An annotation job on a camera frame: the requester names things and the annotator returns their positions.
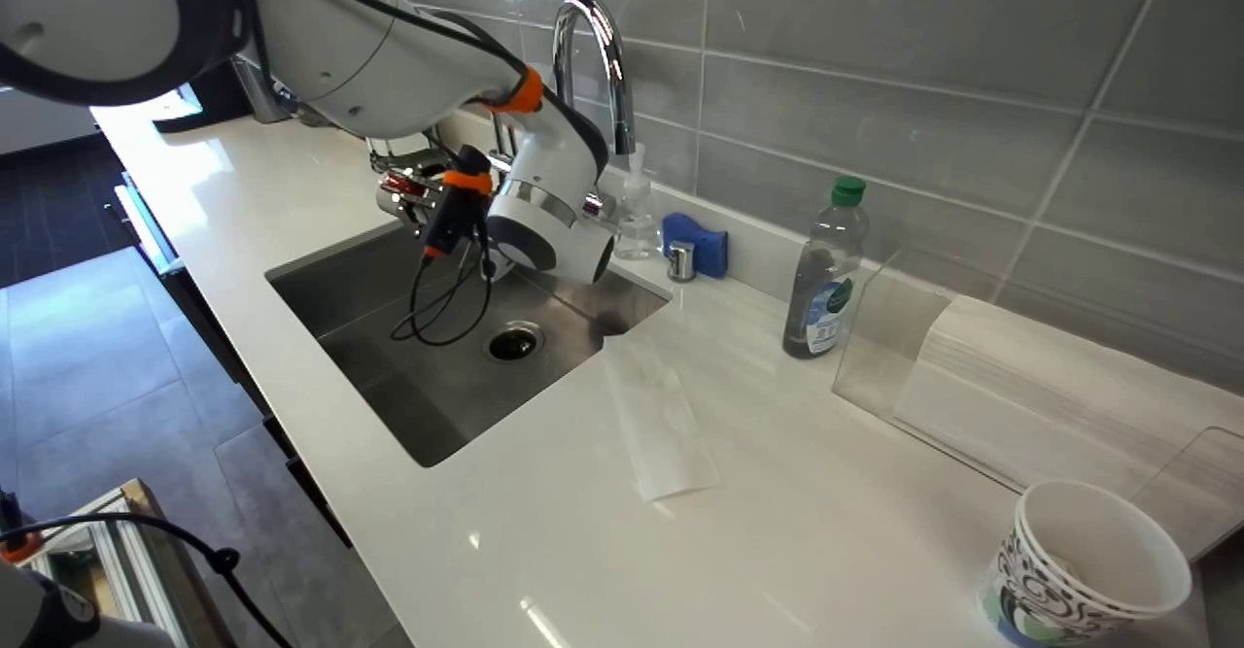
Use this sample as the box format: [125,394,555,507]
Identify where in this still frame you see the steel sink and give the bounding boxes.
[264,221,673,469]

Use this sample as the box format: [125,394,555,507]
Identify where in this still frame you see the shiny metal mug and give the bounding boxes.
[373,148,454,239]

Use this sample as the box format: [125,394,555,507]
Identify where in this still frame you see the clear soap dispenser bottle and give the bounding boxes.
[613,143,663,262]

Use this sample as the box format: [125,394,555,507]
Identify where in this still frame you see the blue sponge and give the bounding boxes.
[661,212,730,281]

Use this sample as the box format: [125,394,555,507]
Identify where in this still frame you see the white paper towel sheet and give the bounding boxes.
[601,345,723,504]

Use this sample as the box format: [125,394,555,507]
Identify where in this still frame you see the dish soap bottle green cap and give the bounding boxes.
[781,176,872,360]

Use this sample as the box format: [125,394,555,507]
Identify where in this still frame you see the chrome tap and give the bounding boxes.
[489,0,639,223]

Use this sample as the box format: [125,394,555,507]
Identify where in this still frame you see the clear acrylic towel holder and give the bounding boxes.
[831,245,1244,563]

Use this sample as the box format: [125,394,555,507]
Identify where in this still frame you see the stack of paper towels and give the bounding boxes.
[891,294,1244,505]

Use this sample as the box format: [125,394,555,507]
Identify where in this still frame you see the patterned paper cup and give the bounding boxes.
[976,478,1194,648]

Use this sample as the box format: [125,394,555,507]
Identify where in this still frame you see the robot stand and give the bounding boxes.
[17,478,239,648]

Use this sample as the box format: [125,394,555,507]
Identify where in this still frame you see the black cable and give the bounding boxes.
[0,512,294,648]

